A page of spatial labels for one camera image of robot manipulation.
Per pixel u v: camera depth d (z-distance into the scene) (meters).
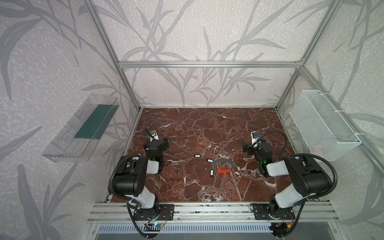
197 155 0.94
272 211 0.66
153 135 0.79
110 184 0.43
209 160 0.92
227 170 0.88
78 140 0.65
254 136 0.81
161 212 0.72
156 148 0.72
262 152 0.72
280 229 0.74
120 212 0.75
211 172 0.87
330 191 0.45
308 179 0.46
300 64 0.94
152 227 0.72
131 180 0.45
